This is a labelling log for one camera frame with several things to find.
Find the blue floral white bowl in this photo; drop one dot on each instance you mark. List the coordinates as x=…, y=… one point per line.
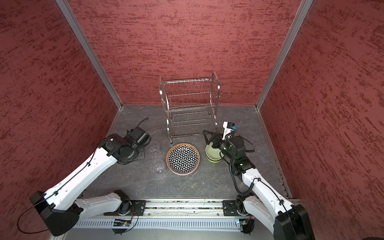
x=214, y=159

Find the aluminium corner post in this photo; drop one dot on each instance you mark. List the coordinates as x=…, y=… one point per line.
x=291, y=35
x=79, y=33

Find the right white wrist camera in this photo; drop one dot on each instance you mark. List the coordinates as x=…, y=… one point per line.
x=228, y=128

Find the clear glass cup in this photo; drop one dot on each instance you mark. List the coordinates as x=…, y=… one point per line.
x=157, y=167
x=153, y=149

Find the base circuit board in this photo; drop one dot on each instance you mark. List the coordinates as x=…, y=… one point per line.
x=121, y=226
x=246, y=226

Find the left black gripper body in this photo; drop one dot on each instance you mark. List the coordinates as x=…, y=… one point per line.
x=141, y=153

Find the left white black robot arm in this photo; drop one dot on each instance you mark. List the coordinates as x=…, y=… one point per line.
x=61, y=207

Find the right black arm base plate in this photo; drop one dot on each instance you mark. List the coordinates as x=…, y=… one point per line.
x=237, y=208

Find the right aluminium corner post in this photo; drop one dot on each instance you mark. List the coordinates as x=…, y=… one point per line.
x=291, y=35

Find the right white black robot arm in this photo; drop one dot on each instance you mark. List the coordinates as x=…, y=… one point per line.
x=283, y=219

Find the lime green bowl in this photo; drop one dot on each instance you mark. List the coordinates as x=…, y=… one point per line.
x=218, y=161

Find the white patterned deep plate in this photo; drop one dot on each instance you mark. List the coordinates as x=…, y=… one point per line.
x=183, y=159

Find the pale green bowl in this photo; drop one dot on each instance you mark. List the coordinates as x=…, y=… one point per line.
x=213, y=153

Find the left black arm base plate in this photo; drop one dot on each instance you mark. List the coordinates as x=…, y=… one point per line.
x=138, y=207

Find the aluminium front rail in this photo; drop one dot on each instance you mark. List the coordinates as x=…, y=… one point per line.
x=175, y=214

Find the right base circuit board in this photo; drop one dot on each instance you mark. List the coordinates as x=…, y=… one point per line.
x=246, y=226

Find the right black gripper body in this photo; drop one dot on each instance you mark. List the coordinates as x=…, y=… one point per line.
x=219, y=142

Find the steel two-tier dish rack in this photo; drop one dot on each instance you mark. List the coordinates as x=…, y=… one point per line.
x=190, y=105

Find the left aluminium corner post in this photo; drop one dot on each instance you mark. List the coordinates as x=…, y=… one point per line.
x=79, y=33

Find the left base circuit board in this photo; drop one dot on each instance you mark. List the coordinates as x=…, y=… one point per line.
x=121, y=226

